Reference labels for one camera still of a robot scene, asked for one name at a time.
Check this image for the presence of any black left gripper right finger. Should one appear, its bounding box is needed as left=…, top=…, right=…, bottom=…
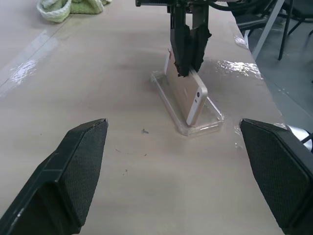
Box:
left=239, top=118, right=313, bottom=235

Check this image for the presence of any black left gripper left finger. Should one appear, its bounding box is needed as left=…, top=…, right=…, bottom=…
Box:
left=0, top=118, right=109, bottom=235

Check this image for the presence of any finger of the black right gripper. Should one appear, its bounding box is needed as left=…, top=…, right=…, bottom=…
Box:
left=170, top=6, right=192, bottom=78
left=190, top=6, right=213, bottom=73

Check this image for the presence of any white and gold smartphone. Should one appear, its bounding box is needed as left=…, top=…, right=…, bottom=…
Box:
left=163, top=47, right=209, bottom=127

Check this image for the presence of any clear plastic phone case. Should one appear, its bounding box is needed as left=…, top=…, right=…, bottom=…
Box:
left=149, top=70, right=225, bottom=137

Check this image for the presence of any silver robot body part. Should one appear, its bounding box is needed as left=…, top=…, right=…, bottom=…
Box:
left=285, top=123, right=313, bottom=150

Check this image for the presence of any black chair with seat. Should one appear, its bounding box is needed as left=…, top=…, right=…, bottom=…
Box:
left=235, top=13, right=268, bottom=37

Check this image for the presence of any white slanted metal leg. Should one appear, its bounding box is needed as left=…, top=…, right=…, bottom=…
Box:
left=253, top=0, right=286, bottom=60

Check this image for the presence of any green fluffy cloth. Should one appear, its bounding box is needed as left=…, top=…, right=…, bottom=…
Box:
left=69, top=0, right=113, bottom=14

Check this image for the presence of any green towel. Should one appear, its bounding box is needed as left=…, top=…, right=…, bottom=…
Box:
left=36, top=0, right=72, bottom=24

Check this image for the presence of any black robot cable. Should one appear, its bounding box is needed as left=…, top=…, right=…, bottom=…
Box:
left=210, top=0, right=278, bottom=18

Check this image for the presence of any black metal frame chair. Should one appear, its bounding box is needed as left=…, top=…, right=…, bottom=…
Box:
left=277, top=0, right=313, bottom=61

